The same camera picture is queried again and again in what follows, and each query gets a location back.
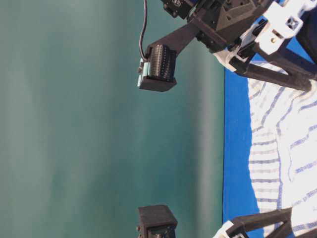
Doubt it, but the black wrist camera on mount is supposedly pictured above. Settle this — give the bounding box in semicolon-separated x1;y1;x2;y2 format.
137;20;200;92

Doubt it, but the white of other gripper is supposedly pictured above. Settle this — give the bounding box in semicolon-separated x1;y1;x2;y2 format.
212;208;292;238

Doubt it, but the blue table cloth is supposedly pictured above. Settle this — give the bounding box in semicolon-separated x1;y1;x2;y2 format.
222;37;317;238

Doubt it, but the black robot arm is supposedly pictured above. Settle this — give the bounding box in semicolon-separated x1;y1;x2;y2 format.
163;0;317;238

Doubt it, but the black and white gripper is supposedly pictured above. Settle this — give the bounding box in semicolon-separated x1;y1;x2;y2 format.
187;0;317;91

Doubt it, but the black camera cable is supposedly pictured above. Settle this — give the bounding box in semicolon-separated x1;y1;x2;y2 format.
138;0;151;60

